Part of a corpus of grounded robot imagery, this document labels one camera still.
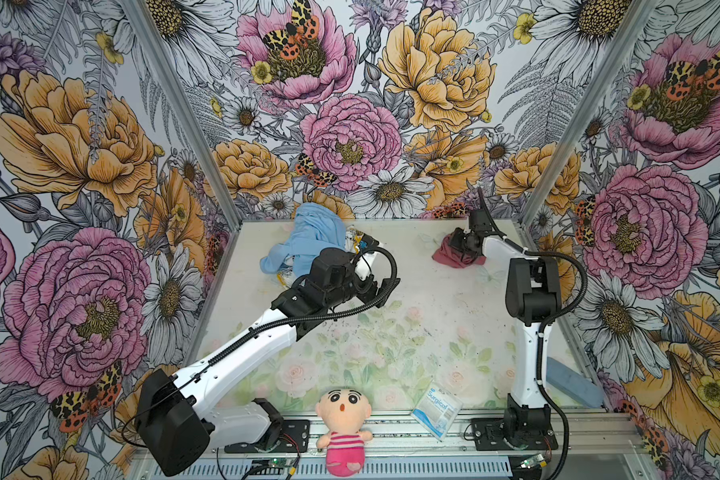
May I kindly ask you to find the light blue mesh cloth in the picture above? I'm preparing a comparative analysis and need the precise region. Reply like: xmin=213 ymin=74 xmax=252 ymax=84
xmin=260 ymin=203 xmax=346 ymax=277

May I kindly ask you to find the white blue packet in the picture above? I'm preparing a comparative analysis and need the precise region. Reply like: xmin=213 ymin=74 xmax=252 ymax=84
xmin=411 ymin=383 xmax=463 ymax=441

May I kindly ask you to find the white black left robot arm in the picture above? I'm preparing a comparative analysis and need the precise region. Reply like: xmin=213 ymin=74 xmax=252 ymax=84
xmin=127 ymin=235 xmax=400 ymax=477

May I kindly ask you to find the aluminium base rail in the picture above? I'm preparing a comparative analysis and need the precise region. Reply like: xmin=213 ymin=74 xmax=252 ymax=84
xmin=125 ymin=409 xmax=661 ymax=480

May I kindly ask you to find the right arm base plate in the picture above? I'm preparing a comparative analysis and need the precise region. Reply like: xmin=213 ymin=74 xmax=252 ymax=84
xmin=466 ymin=418 xmax=559 ymax=452

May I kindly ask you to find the pink ribbed cloth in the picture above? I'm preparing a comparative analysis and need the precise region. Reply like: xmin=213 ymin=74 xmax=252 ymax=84
xmin=432 ymin=234 xmax=486 ymax=269

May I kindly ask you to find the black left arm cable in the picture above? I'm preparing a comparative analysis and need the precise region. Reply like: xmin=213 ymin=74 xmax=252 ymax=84
xmin=119 ymin=245 xmax=400 ymax=448

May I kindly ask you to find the plush doll pink dress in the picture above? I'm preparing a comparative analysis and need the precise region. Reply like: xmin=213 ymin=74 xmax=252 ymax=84
xmin=316 ymin=389 xmax=373 ymax=478

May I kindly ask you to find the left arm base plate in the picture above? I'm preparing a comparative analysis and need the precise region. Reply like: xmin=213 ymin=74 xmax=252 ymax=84
xmin=223 ymin=419 xmax=311 ymax=454

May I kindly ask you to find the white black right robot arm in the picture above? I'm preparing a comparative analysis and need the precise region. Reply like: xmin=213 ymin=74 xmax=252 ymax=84
xmin=449 ymin=189 xmax=562 ymax=450

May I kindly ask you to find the blue grey sponge block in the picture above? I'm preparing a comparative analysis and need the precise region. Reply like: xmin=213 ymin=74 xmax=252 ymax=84
xmin=546 ymin=357 xmax=604 ymax=408

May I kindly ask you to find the aluminium corner post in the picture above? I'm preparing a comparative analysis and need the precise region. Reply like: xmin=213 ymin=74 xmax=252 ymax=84
xmin=123 ymin=1 xmax=242 ymax=232
xmin=519 ymin=0 xmax=658 ymax=227

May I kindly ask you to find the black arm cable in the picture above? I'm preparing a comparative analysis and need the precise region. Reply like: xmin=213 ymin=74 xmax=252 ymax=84
xmin=518 ymin=248 xmax=589 ymax=480
xmin=119 ymin=245 xmax=400 ymax=448

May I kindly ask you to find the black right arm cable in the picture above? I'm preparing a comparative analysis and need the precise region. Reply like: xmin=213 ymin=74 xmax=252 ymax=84
xmin=518 ymin=248 xmax=589 ymax=480

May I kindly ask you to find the right aluminium corner post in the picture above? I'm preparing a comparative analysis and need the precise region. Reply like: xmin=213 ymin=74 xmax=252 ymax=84
xmin=519 ymin=0 xmax=658 ymax=227

